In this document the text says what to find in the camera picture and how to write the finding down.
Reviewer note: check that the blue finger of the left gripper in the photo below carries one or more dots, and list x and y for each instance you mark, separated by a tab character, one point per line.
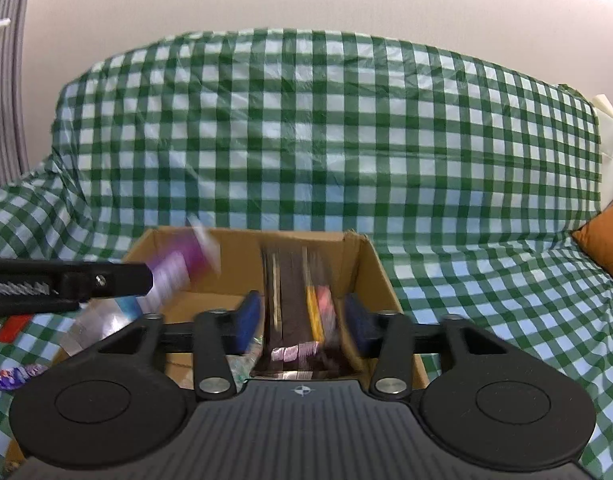
88	280

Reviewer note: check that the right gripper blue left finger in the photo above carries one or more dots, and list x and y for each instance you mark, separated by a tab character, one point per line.
217	334

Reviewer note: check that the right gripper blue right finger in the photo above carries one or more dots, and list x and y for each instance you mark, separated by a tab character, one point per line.
386	338

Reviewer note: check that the silver red snack packet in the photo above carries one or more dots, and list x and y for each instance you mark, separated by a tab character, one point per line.
95	321

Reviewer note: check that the purple white snack packet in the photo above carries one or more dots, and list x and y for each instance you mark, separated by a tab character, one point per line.
192	251

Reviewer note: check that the black orange snack bar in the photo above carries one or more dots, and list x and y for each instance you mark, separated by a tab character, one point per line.
302	339

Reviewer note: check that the clear bag colourful candies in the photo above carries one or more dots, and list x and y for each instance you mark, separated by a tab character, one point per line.
243	358

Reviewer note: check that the brown cardboard box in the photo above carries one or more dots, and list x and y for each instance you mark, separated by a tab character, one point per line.
132	392

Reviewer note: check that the purple candy wrapper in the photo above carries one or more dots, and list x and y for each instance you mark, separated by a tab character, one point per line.
14	378

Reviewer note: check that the green white checkered cloth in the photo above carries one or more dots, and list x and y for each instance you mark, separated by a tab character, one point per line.
469	178

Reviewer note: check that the orange cushion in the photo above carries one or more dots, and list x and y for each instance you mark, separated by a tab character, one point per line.
596	239

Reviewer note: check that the cream sofa backrest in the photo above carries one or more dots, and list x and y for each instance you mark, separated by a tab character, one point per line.
604	110

